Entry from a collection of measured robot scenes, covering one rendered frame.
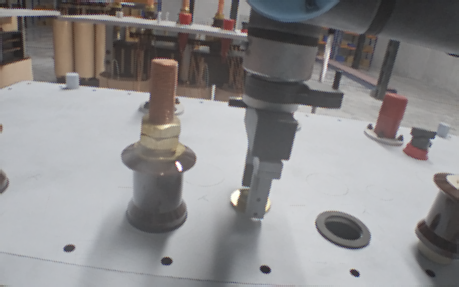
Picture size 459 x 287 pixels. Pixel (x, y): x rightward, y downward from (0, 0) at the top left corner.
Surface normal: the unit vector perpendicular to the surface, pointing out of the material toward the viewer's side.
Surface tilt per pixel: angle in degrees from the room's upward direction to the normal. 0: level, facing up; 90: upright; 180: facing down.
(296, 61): 90
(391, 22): 139
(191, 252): 0
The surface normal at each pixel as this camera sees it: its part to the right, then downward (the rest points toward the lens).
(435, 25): -0.25, 0.84
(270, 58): -0.38, 0.32
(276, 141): 0.03, 0.40
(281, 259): 0.14, -0.91
